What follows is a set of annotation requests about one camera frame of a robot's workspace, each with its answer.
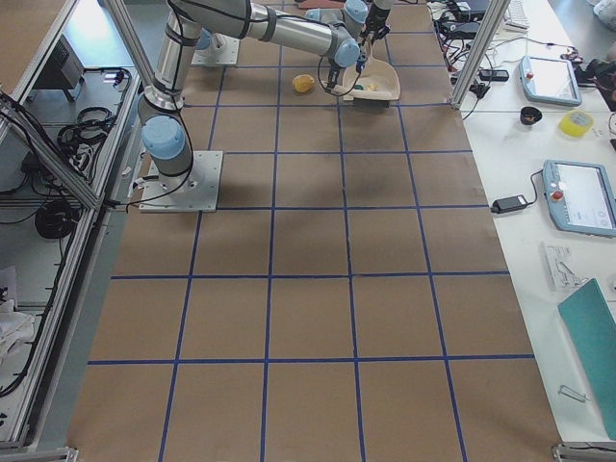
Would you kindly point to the grey control box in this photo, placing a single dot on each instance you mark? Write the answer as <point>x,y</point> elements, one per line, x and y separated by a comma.
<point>63,71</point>

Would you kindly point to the yellow potato toy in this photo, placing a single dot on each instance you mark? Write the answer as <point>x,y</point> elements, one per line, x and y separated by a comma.
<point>303,83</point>

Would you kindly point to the black power adapter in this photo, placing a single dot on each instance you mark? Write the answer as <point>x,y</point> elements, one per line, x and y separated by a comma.
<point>509,204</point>

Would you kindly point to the beige plastic dustpan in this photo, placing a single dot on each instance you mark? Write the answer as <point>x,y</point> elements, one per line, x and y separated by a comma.
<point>377,72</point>

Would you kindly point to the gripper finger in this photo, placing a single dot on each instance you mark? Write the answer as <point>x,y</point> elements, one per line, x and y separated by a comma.
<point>331,82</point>

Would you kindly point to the beige hand brush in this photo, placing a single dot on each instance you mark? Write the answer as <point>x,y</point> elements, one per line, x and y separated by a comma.
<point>378,99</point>

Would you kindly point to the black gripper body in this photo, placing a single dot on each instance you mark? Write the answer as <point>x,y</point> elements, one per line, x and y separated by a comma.
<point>377,12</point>
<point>333,75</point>

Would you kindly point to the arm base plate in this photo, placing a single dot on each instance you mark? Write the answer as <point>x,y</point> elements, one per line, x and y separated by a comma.
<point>216,50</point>
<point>199,193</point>

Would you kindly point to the yellow tape roll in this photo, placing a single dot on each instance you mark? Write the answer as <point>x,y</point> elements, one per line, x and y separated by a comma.
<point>576,123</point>

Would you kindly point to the teal folder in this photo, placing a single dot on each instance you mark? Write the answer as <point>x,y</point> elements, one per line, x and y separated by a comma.
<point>591,328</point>

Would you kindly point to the aluminium frame post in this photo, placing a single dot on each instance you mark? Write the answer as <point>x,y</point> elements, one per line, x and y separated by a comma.
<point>487,29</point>

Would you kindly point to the near teach pendant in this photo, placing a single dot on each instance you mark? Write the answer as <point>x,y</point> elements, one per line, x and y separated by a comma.
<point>579,197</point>

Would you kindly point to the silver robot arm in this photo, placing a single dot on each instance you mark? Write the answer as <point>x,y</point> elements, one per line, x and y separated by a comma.
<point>325,33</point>
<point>207,32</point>

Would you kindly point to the teach pendant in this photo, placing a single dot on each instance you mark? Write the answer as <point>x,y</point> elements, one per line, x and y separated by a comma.
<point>579,197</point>
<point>550,81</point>

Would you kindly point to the metal hex key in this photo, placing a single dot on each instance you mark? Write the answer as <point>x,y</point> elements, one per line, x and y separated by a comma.
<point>571,393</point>

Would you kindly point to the clear plastic package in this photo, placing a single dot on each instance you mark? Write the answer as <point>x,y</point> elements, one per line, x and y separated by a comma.
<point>559,260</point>

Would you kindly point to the far teach pendant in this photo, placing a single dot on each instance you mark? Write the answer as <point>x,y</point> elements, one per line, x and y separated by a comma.
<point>550,81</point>

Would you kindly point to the white crumpled cloth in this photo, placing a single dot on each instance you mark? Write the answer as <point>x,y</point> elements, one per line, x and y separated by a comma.
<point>17,327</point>

